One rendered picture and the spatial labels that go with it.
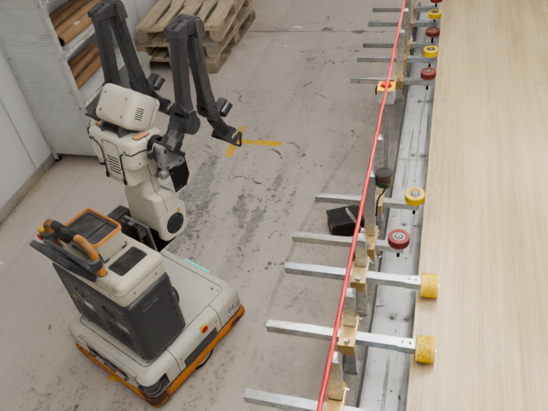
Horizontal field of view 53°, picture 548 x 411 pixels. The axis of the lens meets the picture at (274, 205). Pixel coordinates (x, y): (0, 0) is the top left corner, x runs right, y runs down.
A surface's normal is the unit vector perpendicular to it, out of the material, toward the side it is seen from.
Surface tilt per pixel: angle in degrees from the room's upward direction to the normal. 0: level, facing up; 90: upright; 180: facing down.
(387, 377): 0
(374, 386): 0
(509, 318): 0
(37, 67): 90
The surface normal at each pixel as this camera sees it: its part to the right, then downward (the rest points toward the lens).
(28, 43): -0.25, 0.67
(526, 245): -0.11, -0.74
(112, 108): -0.52, -0.07
